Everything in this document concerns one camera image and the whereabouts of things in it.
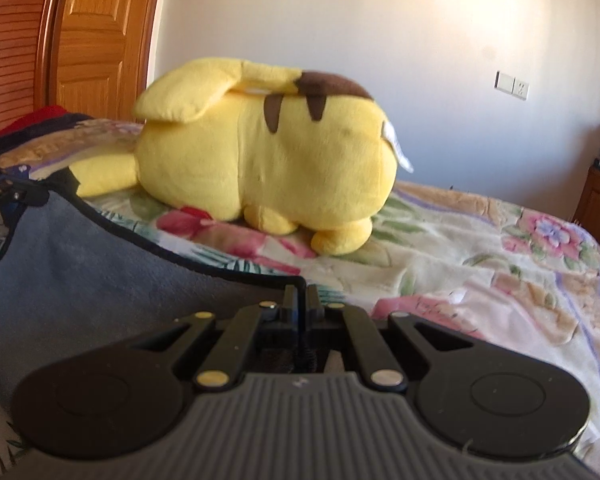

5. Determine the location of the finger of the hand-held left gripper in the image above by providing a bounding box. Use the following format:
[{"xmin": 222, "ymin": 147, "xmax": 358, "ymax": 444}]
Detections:
[{"xmin": 0, "ymin": 156, "xmax": 49, "ymax": 209}]

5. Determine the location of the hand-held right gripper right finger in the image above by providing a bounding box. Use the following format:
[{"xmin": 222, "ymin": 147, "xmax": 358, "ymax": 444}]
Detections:
[{"xmin": 305, "ymin": 284, "xmax": 477, "ymax": 394}]

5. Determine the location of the yellow plush toy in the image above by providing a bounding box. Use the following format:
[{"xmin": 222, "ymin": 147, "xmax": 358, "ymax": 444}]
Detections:
[{"xmin": 74, "ymin": 57, "xmax": 415, "ymax": 257}]

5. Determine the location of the red cloth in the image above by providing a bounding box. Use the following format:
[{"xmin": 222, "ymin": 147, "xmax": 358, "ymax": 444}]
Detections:
[{"xmin": 0, "ymin": 105, "xmax": 77, "ymax": 139}]

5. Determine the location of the wooden panel door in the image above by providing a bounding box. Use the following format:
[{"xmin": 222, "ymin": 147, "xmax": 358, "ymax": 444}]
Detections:
[{"xmin": 44, "ymin": 0, "xmax": 169, "ymax": 124}]

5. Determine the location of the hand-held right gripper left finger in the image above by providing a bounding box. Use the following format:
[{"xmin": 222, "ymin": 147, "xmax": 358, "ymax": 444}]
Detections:
[{"xmin": 124, "ymin": 285, "xmax": 301, "ymax": 394}]

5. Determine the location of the grey towel with black edge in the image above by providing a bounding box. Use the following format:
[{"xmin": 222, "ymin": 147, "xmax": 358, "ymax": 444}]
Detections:
[{"xmin": 0, "ymin": 180, "xmax": 304, "ymax": 407}]

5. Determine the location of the floral blanket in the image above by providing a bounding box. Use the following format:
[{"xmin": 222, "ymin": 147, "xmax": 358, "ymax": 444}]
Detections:
[{"xmin": 0, "ymin": 114, "xmax": 600, "ymax": 480}]

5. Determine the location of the wooden louvered closet door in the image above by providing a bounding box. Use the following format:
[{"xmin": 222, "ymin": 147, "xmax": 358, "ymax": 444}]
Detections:
[{"xmin": 0, "ymin": 0, "xmax": 64, "ymax": 144}]

